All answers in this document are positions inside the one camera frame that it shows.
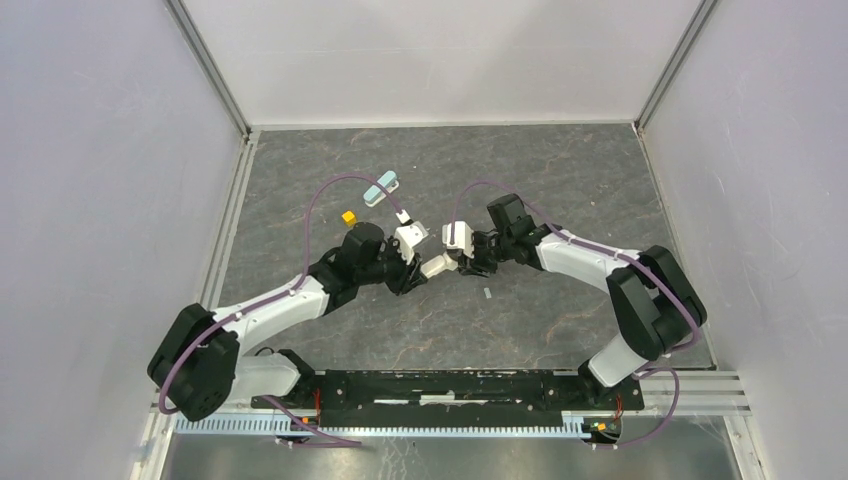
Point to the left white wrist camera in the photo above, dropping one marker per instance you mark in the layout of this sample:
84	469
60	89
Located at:
408	237

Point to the white slotted cable duct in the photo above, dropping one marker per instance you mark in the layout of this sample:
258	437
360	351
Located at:
279	425

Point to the white stapler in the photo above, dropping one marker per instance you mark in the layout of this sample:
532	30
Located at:
437	265

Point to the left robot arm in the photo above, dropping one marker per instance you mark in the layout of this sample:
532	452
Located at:
204	362

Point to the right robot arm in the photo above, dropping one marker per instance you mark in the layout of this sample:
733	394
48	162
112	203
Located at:
656	308

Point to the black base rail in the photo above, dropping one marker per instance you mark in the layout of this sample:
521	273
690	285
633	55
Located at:
455	398

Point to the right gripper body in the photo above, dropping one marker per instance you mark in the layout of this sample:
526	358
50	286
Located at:
486	254

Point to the light blue stapler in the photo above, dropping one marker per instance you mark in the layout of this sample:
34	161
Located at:
387	183

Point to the yellow cube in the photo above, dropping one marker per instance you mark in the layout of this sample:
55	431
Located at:
349	218

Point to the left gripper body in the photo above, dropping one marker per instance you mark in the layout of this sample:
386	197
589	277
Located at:
397	272

